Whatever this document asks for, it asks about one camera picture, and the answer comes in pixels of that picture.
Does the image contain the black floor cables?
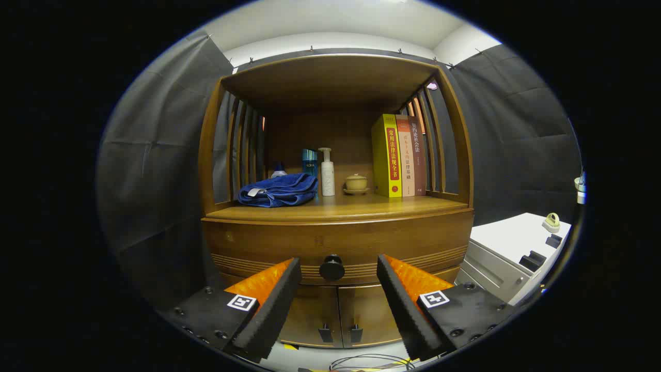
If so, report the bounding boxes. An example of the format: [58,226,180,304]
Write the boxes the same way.
[329,354,416,371]

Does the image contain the orange and white book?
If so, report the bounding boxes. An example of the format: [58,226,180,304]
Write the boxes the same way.
[396,115,416,197]

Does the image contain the white pump bottle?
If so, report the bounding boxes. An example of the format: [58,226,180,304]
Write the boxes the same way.
[318,147,336,197]

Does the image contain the large black holder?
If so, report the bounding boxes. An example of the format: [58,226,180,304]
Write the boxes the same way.
[519,251,547,273]

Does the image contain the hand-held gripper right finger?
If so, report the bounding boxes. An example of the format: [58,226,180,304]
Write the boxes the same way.
[376,254,518,362]

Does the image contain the wooden cabinet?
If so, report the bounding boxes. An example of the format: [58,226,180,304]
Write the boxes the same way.
[198,53,475,349]

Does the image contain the wooden countertop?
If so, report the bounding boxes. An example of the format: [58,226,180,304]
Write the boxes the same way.
[206,194,470,223]

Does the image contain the blue folded towel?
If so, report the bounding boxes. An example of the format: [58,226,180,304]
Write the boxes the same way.
[238,173,319,208]

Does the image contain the teal blue bottle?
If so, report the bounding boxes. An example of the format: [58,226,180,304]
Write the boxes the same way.
[302,149,319,179]

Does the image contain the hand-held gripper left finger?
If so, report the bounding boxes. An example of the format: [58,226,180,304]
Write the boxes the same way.
[159,257,303,364]

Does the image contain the beige lidded teacup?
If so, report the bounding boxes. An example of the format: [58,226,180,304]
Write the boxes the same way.
[343,174,371,196]

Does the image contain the brown book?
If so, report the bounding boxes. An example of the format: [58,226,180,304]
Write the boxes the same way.
[408,115,428,196]

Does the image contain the yellow book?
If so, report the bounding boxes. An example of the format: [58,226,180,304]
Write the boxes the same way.
[371,114,403,198]

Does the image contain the wooden cabinet door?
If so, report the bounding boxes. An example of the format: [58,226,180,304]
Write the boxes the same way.
[338,283,414,348]
[279,285,342,348]

